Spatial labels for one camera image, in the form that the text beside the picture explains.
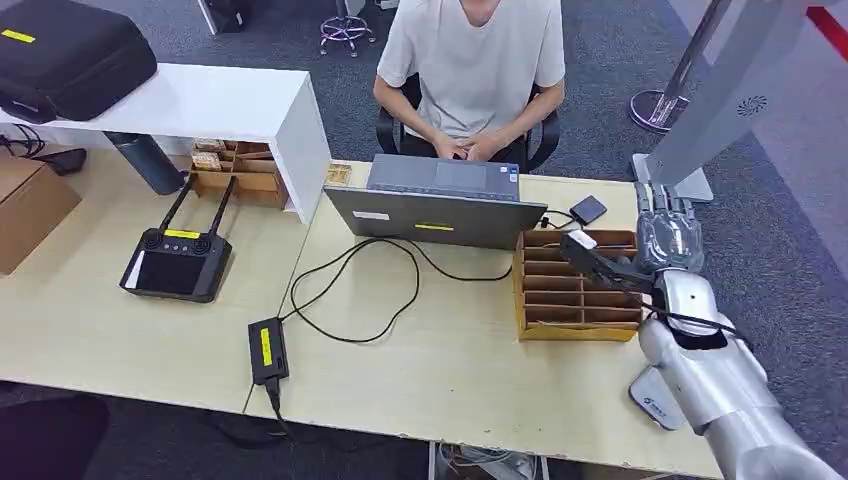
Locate chrome stanchion post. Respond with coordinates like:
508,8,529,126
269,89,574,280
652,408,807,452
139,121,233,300
627,0,730,136

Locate brown cardboard box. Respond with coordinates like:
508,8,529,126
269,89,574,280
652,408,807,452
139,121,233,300
0,152,83,276

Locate red floor tape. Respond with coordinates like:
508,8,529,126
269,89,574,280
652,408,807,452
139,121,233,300
805,5,848,64

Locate thin black device cable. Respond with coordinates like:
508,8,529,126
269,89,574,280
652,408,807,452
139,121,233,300
539,208,586,232

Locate chrome stool base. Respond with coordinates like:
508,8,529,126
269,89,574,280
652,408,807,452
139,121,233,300
318,0,378,59

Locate white kiosk stand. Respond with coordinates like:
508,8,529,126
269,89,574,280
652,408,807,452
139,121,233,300
629,0,829,203

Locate white desk shelf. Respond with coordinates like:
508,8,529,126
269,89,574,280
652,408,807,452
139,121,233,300
0,62,332,226

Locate black mains cable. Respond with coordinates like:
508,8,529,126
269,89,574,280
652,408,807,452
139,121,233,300
240,377,296,439

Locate black laptop power cable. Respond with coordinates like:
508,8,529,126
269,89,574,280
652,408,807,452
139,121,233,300
281,237,515,346

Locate grey laptop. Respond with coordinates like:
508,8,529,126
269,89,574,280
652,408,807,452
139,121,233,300
323,153,549,252

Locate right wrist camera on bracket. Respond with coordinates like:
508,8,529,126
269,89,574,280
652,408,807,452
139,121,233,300
558,229,657,297

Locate black computer tower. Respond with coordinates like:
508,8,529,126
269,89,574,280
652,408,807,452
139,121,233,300
196,0,254,36

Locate wooden card organiser box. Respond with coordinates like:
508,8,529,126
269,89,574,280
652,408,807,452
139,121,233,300
511,228,648,344

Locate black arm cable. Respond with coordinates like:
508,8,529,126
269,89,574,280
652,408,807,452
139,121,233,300
616,278,755,347

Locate white table leg frame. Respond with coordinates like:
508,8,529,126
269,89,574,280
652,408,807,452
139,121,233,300
427,441,551,480

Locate wooden box with cards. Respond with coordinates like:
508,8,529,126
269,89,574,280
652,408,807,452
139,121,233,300
190,139,291,211

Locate small black square device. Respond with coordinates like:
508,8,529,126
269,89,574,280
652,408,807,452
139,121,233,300
569,194,609,227

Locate black remote controller with antennas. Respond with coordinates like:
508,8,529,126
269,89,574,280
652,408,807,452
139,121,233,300
119,173,234,305

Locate person's left hand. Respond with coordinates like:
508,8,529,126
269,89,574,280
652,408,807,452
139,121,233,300
464,133,511,164

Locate white card reader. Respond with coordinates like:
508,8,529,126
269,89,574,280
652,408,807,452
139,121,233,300
627,365,690,433

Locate black rounded object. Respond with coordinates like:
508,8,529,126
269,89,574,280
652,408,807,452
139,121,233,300
0,394,112,480

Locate black carrying case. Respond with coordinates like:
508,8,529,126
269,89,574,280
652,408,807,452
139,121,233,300
0,0,159,125

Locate person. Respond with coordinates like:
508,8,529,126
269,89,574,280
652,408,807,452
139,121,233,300
372,0,568,164

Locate person's right hand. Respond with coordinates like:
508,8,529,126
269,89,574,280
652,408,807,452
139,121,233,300
431,135,473,162

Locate black tangled cables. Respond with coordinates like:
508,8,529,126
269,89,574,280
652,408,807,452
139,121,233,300
0,123,48,160

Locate black flat device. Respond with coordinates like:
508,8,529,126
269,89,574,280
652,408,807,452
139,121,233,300
36,147,88,177

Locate dark grey bottle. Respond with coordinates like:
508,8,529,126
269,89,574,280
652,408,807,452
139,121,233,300
103,131,187,197

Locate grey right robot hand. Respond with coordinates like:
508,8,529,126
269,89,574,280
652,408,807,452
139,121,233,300
634,180,706,274

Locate black power adapter yellow label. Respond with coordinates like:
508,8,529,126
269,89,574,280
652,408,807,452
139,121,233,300
247,317,291,387

